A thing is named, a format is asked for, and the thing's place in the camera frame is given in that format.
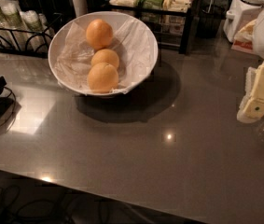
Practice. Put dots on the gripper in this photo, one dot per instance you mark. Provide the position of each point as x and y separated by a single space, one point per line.
253 100

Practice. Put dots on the orange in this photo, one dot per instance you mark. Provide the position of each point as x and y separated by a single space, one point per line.
106 56
99 34
103 78

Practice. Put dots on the white bowl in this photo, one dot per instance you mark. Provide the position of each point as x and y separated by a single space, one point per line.
75 25

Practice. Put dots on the white paper bowl liner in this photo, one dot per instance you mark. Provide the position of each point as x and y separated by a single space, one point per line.
134 50

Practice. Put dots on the red white packet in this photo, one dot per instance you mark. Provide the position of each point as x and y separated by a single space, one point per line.
243 40

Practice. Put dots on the white kitchen appliance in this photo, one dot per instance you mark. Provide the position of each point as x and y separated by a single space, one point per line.
239 14

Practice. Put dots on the black condiment shelf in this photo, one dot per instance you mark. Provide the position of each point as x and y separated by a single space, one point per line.
170 25

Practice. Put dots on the green tea packets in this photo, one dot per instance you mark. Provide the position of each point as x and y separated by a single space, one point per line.
150 4

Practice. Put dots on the white cylindrical dispenser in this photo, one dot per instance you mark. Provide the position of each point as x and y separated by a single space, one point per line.
80 7

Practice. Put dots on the right wrapped cup stack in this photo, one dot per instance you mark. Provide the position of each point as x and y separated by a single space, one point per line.
34 25

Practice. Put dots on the middle wrapped cup stack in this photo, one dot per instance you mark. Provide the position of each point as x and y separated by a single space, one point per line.
15 26

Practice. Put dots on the black wire cup rack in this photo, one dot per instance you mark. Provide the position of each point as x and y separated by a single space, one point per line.
30 43

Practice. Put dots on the black wire stand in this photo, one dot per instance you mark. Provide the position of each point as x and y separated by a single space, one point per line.
7 106

